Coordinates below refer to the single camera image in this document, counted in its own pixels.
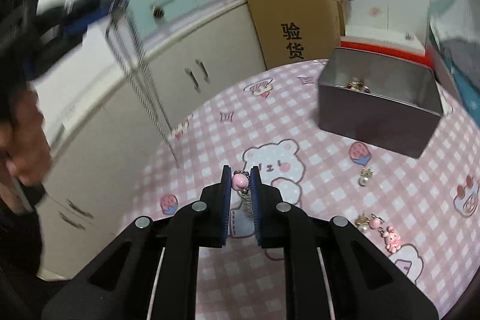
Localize pink bead charm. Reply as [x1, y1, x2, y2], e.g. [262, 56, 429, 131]
[232, 170, 252, 217]

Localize jewelry pile in tin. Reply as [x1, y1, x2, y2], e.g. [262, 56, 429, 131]
[345, 79, 370, 93]

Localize grey metal jewelry tin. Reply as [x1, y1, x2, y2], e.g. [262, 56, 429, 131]
[317, 48, 443, 158]

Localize person's left hand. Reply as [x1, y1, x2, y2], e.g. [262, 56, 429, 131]
[1, 89, 51, 188]

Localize small pearl gold earring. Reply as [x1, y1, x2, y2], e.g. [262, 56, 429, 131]
[354, 214, 384, 232]

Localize pink bunny charm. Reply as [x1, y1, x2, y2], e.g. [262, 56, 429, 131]
[382, 227, 402, 253]

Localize brown cardboard box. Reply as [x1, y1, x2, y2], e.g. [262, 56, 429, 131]
[247, 0, 341, 69]

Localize pink checkered tablecloth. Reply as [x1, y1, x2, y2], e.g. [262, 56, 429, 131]
[122, 60, 479, 315]

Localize red storage bench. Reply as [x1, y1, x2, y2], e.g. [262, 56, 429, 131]
[341, 25, 434, 69]

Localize teal bed sheet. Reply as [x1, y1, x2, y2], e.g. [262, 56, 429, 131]
[426, 26, 479, 121]

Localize grey duvet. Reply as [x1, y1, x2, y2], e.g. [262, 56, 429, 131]
[441, 38, 479, 85]

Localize cream cabinet with handles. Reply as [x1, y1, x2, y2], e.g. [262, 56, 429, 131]
[38, 0, 265, 279]

